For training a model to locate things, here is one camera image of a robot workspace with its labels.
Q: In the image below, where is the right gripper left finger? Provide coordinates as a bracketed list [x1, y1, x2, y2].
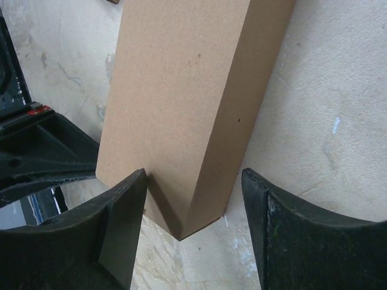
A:
[1, 169, 147, 289]

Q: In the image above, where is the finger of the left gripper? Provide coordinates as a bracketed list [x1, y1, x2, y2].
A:
[1, 102, 99, 207]

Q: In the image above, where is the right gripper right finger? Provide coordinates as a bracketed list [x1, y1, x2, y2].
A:
[241, 168, 386, 289]

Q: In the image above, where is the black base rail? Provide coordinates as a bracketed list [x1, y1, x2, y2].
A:
[0, 8, 69, 230]

